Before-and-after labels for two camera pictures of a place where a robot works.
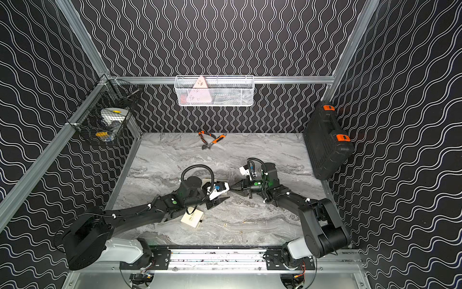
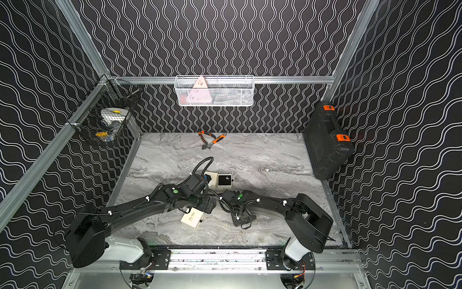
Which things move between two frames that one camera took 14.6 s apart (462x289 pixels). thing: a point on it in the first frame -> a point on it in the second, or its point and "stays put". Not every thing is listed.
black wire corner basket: (105, 112) stays put
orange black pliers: (203, 132) stays put
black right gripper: (245, 185) -> (237, 223)
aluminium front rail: (221, 261) stays put
